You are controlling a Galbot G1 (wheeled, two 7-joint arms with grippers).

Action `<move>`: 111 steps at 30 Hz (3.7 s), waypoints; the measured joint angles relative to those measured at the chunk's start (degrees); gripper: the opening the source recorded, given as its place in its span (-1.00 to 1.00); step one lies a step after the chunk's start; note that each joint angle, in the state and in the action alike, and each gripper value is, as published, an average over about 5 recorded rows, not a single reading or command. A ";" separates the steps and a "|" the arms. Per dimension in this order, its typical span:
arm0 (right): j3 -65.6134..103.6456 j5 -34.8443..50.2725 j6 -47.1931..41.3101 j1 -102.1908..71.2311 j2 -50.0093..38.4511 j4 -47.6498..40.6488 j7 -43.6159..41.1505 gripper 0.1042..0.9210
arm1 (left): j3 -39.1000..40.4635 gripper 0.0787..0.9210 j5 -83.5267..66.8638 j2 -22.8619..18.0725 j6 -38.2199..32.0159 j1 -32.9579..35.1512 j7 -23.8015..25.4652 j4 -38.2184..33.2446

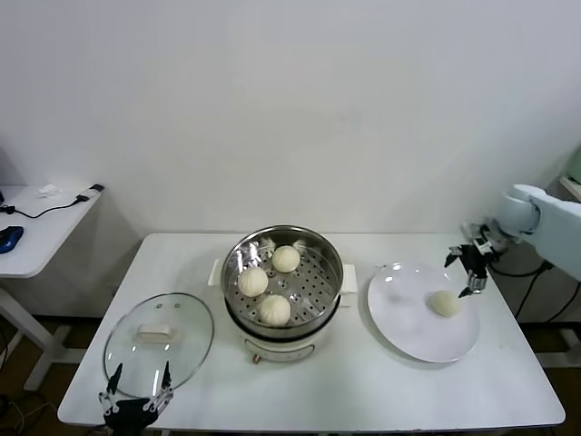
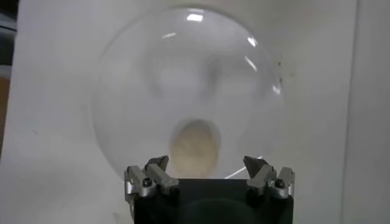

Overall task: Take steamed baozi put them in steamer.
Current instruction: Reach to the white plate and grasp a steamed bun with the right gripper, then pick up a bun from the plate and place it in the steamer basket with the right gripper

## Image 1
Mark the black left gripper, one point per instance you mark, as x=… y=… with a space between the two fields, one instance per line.
x=129 y=415

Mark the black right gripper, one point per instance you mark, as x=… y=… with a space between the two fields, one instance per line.
x=476 y=261

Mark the white steamed baozi bun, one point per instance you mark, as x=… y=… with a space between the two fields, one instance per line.
x=274 y=310
x=286 y=260
x=446 y=304
x=253 y=281

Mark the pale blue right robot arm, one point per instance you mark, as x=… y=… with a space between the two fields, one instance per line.
x=554 y=222

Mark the steel perforated steamer basket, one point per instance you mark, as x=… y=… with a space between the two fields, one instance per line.
x=318 y=277

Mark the white oval plate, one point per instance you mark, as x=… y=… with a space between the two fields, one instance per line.
x=399 y=318

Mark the cream electric cooker pot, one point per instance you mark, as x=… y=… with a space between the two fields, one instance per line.
x=281 y=352

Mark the pale green object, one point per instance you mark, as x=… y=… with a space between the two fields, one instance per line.
x=577 y=165

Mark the white side table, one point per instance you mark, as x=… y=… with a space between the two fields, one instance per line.
x=45 y=236

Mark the blue computer mouse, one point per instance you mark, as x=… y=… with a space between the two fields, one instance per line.
x=10 y=237

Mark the crumpled white tissue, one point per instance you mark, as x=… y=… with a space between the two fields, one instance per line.
x=50 y=190

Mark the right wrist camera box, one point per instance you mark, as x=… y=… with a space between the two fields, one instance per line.
x=481 y=243

